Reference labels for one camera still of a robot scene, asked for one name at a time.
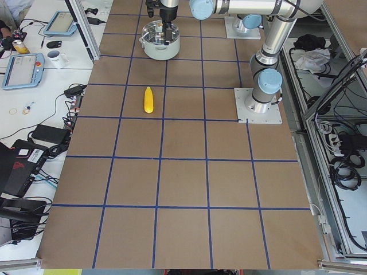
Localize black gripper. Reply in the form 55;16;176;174
145;0;179;44

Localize glass pot lid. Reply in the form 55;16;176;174
142;20;179;46

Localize yellow corn cob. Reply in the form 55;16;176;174
143;87;154;113

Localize pale green cooking pot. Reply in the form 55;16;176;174
139;35;181;60

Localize person hand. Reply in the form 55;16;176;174
1;26;12;38

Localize far blue teach pendant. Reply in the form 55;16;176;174
43;11;77;37

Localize blue teach pendant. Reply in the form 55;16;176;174
43;11;77;37
2;53;45;90

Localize black power adapter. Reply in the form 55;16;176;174
64;84;87;98

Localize white mug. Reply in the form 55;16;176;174
47;50;69;69

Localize red black power strip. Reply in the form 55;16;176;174
63;95;83;130

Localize black cloth bundle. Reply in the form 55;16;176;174
294;34;326;51

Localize near blue teach pendant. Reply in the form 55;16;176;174
2;53;45;90

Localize yellow drink can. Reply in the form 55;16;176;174
12;40;30;54

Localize white crumpled cloth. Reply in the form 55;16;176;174
295;49;331;73

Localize large black power brick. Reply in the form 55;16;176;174
32;124;71;144

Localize white power strip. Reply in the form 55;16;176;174
327;133;344;157

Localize black laptop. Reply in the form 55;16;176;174
1;139;48;198

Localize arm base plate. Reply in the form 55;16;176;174
224;17;261;40
234;88;282;124

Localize aluminium frame post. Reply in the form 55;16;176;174
65;0;100;62

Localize coiled black cables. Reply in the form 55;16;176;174
329;154;362;191

